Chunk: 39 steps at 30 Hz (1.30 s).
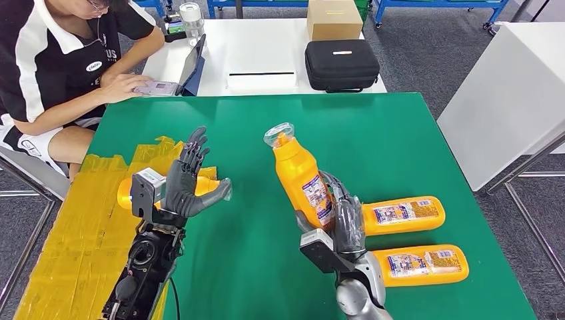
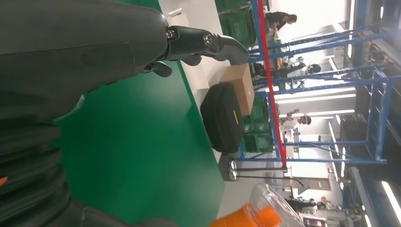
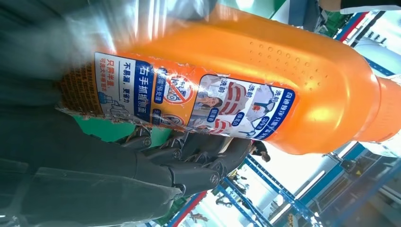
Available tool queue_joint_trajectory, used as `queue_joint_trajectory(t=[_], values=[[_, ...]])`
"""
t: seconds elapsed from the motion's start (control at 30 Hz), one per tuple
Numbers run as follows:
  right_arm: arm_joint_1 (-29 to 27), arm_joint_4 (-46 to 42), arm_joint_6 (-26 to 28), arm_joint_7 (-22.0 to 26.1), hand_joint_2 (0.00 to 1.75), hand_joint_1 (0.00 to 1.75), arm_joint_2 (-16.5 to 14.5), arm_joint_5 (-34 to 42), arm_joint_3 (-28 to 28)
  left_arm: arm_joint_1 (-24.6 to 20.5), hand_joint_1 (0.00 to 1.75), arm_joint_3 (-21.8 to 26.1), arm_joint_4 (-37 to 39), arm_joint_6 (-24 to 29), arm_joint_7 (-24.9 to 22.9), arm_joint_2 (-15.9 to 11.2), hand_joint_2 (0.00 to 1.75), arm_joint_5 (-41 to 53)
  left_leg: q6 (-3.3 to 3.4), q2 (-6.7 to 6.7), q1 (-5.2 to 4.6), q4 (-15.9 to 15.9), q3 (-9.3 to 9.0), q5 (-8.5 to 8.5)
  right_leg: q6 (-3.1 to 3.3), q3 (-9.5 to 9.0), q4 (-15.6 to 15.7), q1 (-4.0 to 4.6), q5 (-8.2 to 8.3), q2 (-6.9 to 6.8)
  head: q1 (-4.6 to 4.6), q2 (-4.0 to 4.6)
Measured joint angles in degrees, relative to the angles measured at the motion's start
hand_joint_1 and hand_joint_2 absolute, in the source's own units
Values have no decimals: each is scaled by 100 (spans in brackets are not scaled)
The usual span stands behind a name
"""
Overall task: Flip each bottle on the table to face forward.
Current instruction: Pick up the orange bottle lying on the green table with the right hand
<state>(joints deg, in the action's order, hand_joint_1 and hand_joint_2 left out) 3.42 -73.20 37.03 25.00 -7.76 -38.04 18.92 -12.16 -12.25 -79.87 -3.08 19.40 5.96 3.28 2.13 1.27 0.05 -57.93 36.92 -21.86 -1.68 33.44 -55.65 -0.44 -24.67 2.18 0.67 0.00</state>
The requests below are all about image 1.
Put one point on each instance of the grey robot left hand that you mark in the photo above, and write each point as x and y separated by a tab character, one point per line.
181	190

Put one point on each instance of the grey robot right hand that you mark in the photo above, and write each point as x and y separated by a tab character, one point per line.
351	225

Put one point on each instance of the person's right hand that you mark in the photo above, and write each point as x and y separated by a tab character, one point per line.
121	88

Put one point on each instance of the orange bottle with clear cap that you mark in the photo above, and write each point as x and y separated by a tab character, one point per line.
205	185
295	172
406	216
423	266

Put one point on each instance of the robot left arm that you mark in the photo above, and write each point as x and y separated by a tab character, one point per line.
145	269

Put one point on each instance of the pale purple handheld device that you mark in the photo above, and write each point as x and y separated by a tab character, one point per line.
159	88

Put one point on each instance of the tablet in blue case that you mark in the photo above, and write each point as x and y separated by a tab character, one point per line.
190	66

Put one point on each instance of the person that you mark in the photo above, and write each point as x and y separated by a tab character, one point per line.
48	66

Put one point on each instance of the small black green device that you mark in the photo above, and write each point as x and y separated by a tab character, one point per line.
175	27

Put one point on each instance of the clear water jar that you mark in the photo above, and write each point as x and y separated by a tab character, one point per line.
192	22

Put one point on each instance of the yellow tape patch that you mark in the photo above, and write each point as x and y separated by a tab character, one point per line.
79	234

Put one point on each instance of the blue metal rack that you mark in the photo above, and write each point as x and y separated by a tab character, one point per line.
213	9

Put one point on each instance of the white desk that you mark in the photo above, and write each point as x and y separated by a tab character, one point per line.
265	46

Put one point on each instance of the black zipped carrying case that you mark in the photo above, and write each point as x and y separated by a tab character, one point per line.
342	65

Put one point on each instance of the brown cardboard box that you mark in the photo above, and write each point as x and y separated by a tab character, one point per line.
334	20

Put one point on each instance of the green crate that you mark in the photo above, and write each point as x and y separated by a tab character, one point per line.
364	8

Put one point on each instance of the blue wheeled cart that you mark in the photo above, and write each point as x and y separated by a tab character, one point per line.
441	2

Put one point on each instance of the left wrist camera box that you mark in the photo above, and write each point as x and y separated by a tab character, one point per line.
145	194

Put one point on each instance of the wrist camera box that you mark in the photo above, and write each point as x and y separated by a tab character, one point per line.
145	194
322	252

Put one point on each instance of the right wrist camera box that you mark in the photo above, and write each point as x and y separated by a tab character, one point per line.
322	252

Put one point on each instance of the blue metal frame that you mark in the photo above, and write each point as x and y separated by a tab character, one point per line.
159	6

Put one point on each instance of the silver metal table frame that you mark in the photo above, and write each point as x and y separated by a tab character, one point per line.
545	175

